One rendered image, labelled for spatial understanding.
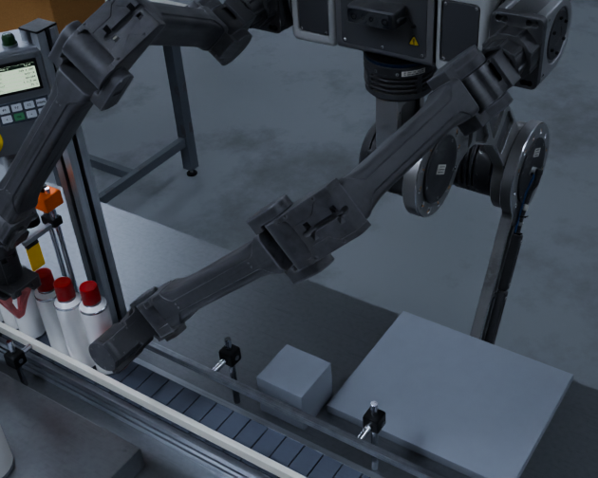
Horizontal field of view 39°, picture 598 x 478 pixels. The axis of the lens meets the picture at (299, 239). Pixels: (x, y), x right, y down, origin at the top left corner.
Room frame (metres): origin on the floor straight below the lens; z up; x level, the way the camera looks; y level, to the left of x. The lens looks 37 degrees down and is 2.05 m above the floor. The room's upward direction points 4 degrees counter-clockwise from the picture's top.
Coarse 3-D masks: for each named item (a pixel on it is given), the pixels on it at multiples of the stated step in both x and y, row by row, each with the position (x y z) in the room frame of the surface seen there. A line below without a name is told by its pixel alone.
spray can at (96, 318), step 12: (84, 288) 1.18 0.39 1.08; (96, 288) 1.18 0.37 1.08; (84, 300) 1.17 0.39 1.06; (96, 300) 1.18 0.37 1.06; (84, 312) 1.17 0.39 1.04; (96, 312) 1.17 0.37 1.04; (108, 312) 1.19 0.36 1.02; (84, 324) 1.17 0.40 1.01; (96, 324) 1.16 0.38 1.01; (108, 324) 1.18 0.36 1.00; (96, 336) 1.16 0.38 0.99; (108, 372) 1.16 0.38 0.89
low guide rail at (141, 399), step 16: (16, 336) 1.26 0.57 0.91; (48, 352) 1.21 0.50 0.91; (80, 368) 1.16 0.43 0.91; (112, 384) 1.11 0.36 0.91; (144, 400) 1.06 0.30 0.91; (176, 416) 1.02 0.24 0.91; (208, 432) 0.98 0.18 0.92; (224, 448) 0.95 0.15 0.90; (240, 448) 0.94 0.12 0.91; (256, 464) 0.91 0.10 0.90; (272, 464) 0.90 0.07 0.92
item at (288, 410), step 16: (160, 352) 1.14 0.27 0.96; (176, 352) 1.13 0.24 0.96; (192, 368) 1.09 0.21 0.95; (208, 368) 1.08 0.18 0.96; (224, 384) 1.05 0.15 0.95; (240, 384) 1.04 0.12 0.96; (256, 400) 1.01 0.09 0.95; (272, 400) 0.99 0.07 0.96; (304, 416) 0.95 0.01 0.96; (336, 432) 0.91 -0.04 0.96; (368, 448) 0.88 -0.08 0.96; (400, 464) 0.84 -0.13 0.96
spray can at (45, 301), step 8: (40, 272) 1.24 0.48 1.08; (48, 272) 1.24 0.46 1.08; (48, 280) 1.23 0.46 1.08; (40, 288) 1.22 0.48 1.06; (48, 288) 1.22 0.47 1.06; (40, 296) 1.22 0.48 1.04; (48, 296) 1.22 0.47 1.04; (40, 304) 1.21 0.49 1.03; (48, 304) 1.21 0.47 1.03; (40, 312) 1.22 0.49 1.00; (48, 312) 1.21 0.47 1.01; (48, 320) 1.21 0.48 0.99; (56, 320) 1.21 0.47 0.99; (48, 328) 1.21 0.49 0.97; (56, 328) 1.21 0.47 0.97; (48, 336) 1.22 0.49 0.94; (56, 336) 1.21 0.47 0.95; (56, 344) 1.21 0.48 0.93; (64, 344) 1.21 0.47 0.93; (64, 352) 1.21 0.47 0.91
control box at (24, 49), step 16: (0, 32) 1.42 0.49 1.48; (16, 32) 1.41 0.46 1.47; (0, 48) 1.35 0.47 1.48; (16, 48) 1.35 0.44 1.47; (32, 48) 1.35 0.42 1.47; (16, 96) 1.33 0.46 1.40; (32, 96) 1.34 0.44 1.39; (48, 96) 1.35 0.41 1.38; (0, 128) 1.32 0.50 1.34; (16, 128) 1.32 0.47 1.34; (0, 144) 1.31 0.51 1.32; (16, 144) 1.32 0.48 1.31
